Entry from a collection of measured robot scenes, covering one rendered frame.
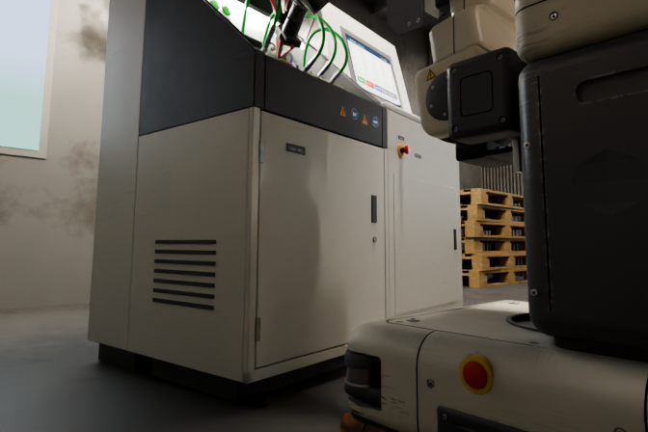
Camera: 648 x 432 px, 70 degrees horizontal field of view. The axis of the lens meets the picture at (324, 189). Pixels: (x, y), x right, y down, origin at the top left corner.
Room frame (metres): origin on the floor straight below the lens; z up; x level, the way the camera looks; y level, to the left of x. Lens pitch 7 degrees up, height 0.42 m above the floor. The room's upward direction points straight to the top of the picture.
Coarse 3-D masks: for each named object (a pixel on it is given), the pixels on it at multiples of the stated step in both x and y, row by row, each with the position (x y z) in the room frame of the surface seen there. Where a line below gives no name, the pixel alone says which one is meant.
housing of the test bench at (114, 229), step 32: (128, 0) 1.66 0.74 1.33; (128, 32) 1.65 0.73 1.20; (128, 64) 1.64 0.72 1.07; (128, 96) 1.63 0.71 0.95; (128, 128) 1.62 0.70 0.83; (128, 160) 1.62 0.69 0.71; (128, 192) 1.61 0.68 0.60; (96, 224) 1.74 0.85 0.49; (128, 224) 1.60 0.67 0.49; (96, 256) 1.73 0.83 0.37; (128, 256) 1.59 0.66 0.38; (96, 288) 1.72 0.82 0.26; (128, 288) 1.59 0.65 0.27; (96, 320) 1.72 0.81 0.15; (128, 320) 1.58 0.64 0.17; (128, 352) 1.63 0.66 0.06
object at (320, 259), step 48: (288, 144) 1.33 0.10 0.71; (336, 144) 1.51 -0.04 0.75; (288, 192) 1.33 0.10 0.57; (336, 192) 1.51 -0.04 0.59; (288, 240) 1.33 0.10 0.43; (336, 240) 1.51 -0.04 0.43; (384, 240) 1.74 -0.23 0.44; (288, 288) 1.34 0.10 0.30; (336, 288) 1.51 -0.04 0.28; (384, 288) 1.74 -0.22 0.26; (288, 336) 1.34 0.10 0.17; (336, 336) 1.51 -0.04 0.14
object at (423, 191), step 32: (320, 32) 1.98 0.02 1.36; (352, 32) 2.17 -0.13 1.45; (416, 128) 1.95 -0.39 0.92; (416, 160) 1.95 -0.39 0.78; (448, 160) 2.22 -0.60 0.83; (416, 192) 1.94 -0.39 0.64; (448, 192) 2.20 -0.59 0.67; (416, 224) 1.94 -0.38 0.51; (448, 224) 2.20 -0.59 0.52; (416, 256) 1.93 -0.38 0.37; (448, 256) 2.19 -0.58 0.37; (416, 288) 1.93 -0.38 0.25; (448, 288) 2.18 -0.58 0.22
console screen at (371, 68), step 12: (348, 36) 2.12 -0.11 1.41; (348, 48) 2.09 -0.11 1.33; (360, 48) 2.18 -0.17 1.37; (372, 48) 2.29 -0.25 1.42; (348, 60) 2.06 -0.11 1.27; (360, 60) 2.15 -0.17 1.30; (372, 60) 2.25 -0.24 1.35; (384, 60) 2.36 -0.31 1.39; (360, 72) 2.11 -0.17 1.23; (372, 72) 2.22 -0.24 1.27; (384, 72) 2.32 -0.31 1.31; (360, 84) 2.08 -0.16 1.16; (372, 84) 2.18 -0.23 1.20; (384, 84) 2.29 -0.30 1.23; (396, 84) 2.41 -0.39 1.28; (384, 96) 2.25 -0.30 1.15; (396, 96) 2.37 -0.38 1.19
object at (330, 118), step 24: (264, 72) 1.25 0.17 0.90; (288, 72) 1.33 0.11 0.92; (264, 96) 1.25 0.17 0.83; (288, 96) 1.33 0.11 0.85; (312, 96) 1.41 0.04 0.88; (336, 96) 1.51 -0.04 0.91; (360, 96) 1.62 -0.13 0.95; (312, 120) 1.41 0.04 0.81; (336, 120) 1.51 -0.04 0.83; (360, 120) 1.62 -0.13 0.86
